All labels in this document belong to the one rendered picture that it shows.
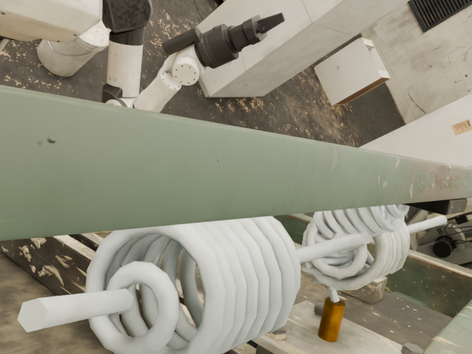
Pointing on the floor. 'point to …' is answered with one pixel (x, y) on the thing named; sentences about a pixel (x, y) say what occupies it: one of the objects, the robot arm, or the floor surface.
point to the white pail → (73, 50)
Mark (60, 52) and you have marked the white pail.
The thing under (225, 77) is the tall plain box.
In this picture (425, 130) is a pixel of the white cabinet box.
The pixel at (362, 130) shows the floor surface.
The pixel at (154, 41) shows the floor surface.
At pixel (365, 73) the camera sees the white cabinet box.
